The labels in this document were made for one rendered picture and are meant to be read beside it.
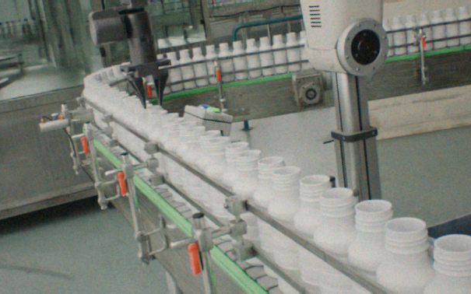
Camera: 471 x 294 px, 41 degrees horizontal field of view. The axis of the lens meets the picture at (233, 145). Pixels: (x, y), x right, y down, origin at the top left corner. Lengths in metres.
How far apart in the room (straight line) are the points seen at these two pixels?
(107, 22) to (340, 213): 0.79
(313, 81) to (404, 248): 2.13
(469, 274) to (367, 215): 0.13
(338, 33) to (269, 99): 1.08
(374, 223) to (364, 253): 0.03
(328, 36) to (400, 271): 1.23
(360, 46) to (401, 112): 3.63
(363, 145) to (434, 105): 3.61
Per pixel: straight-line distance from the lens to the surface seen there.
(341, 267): 0.66
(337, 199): 0.68
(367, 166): 1.90
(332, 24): 1.75
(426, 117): 5.46
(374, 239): 0.64
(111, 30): 1.34
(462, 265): 0.55
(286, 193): 0.79
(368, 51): 1.79
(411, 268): 0.60
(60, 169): 4.41
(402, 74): 2.91
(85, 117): 2.07
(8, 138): 4.34
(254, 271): 0.92
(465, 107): 5.58
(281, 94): 2.79
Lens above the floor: 1.40
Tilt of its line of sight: 14 degrees down
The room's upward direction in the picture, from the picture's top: 9 degrees counter-clockwise
